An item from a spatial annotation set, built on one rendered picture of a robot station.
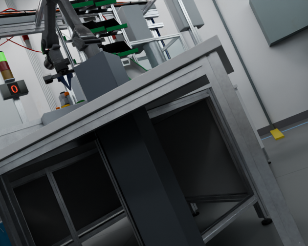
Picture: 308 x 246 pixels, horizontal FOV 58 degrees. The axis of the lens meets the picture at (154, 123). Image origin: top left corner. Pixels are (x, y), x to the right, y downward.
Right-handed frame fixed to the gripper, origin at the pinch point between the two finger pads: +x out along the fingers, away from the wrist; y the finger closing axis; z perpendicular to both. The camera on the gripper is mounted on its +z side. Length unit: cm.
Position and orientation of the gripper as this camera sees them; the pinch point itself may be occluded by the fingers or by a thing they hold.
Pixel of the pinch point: (67, 83)
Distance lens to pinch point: 138.7
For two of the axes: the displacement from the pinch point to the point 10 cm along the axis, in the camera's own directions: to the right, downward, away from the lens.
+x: 4.0, 9.2, -0.6
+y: 8.8, -3.7, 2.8
